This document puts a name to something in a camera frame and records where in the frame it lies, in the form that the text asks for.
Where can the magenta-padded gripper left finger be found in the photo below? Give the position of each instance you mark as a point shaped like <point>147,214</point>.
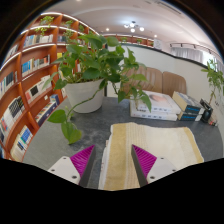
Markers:
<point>68,168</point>

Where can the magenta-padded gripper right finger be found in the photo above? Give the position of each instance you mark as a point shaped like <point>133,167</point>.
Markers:
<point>156,168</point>

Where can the cream and yellow towel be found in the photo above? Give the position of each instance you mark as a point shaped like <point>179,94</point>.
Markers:
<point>166,143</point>

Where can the thick white book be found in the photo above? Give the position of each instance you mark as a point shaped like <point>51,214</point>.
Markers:
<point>150,115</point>

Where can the dark thick book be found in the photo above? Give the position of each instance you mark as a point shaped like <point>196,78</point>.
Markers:
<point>190,117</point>

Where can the small tree in black pot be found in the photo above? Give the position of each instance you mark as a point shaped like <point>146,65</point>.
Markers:
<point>206,115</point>

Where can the dark book with blue cover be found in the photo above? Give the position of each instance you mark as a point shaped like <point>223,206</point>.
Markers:
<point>186,101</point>

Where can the small tan book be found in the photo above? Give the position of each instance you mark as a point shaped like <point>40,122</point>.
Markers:
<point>213,120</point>

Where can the pothos plant in white pot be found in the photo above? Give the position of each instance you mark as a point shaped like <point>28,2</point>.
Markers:
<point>85,95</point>

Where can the orange wooden bookshelf unit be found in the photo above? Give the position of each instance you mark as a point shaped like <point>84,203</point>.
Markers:
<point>20,100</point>

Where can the white curtain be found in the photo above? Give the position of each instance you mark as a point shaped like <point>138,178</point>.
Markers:
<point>190,53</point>

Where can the ceiling light cluster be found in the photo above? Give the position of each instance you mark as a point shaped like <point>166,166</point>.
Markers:
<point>132,26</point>

